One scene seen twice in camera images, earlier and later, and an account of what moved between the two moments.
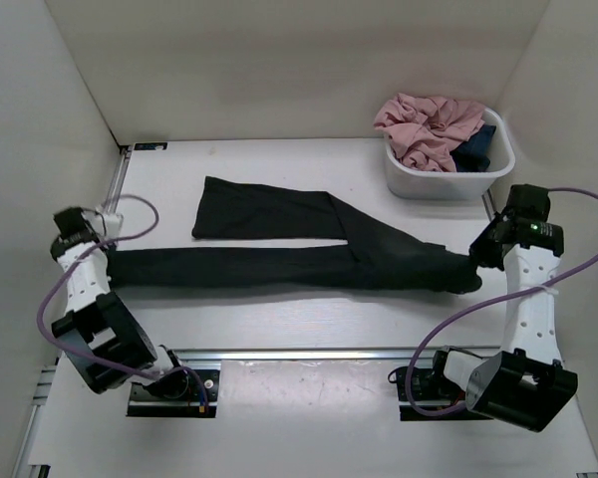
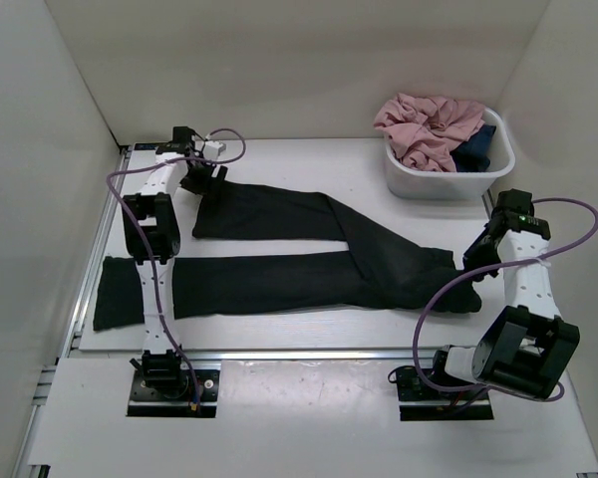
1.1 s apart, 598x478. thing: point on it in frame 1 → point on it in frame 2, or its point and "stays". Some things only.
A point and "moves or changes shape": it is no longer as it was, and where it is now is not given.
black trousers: x=375 y=257 moves or changes shape
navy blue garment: x=472 y=155 stays
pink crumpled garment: x=425 y=130 stays
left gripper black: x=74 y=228 → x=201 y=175
